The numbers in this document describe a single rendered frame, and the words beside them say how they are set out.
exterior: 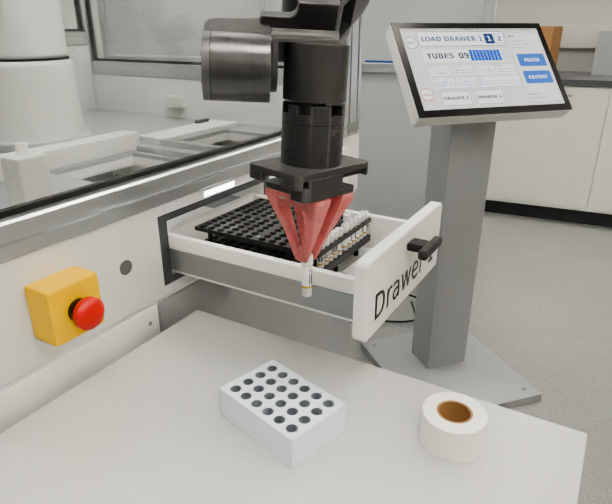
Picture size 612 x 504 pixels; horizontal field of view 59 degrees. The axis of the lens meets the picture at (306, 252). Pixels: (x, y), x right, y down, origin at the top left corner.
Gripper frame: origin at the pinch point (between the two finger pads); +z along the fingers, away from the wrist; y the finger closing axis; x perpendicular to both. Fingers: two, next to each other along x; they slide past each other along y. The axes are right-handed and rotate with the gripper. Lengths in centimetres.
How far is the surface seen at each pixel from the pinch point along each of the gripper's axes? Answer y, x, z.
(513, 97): -123, -30, -6
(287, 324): -40, -39, 40
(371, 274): -12.6, -0.3, 6.4
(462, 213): -122, -40, 31
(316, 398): -2.8, 0.4, 19.0
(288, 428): 3.4, 1.8, 18.9
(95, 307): 11.6, -22.1, 10.8
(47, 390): 16.2, -28.1, 23.4
